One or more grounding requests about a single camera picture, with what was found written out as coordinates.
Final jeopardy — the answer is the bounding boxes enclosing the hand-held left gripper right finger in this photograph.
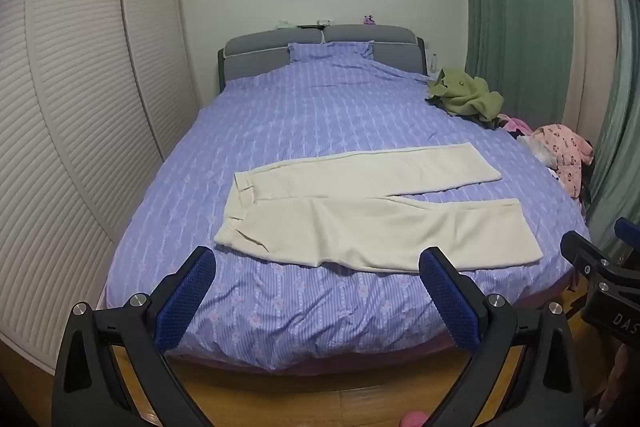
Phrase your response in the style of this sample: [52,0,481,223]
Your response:
[419,248,584,427]

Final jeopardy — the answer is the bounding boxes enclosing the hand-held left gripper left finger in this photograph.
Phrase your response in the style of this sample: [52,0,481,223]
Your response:
[52,246,217,427]

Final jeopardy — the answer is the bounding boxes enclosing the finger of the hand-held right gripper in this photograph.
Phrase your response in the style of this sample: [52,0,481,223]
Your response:
[615,217,640,254]
[560,230,640,289]

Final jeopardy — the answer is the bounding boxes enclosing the cream pants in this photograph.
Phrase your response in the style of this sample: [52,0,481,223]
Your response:
[213,142,544,276]

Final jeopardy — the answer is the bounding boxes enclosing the green curtain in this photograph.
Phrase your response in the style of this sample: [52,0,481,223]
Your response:
[456,0,577,128]
[584,0,640,253]

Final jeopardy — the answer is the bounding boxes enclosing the pink printed garment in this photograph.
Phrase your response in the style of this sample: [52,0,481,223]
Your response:
[530,124,595,198]

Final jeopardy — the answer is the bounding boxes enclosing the plain pink garment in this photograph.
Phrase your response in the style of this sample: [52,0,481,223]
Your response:
[500,116,535,138]

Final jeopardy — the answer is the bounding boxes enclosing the wide white louvered wardrobe door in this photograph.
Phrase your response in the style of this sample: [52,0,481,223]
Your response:
[0,0,167,375]

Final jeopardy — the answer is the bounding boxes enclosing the olive green garment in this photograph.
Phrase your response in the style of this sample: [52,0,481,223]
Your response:
[426,67,505,124]

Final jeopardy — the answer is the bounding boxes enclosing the beige curtain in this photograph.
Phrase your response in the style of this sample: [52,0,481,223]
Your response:
[552,0,627,146]

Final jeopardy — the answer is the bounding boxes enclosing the bed with purple floral sheet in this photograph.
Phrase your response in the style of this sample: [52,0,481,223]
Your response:
[97,57,591,368]

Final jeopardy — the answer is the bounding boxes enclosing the grey bed headboard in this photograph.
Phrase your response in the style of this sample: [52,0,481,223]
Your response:
[217,24,427,95]

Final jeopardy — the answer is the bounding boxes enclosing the narrow white louvered wardrobe door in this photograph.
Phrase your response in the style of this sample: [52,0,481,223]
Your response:
[119,0,207,160]

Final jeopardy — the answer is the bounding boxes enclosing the purple floral pillow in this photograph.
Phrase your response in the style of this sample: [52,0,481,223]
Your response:
[287,39,376,66]

